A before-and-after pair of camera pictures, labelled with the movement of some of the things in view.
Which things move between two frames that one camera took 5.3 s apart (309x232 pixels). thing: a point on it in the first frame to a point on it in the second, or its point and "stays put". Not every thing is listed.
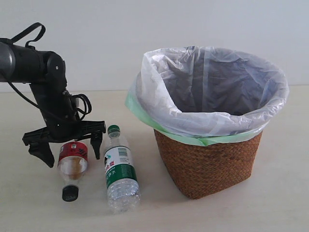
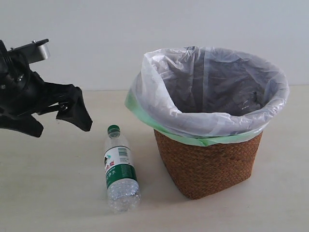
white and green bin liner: x=203 y=94 stays put
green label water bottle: x=122 y=190 stays put
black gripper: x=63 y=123 to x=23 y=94
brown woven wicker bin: x=196 y=171 stays put
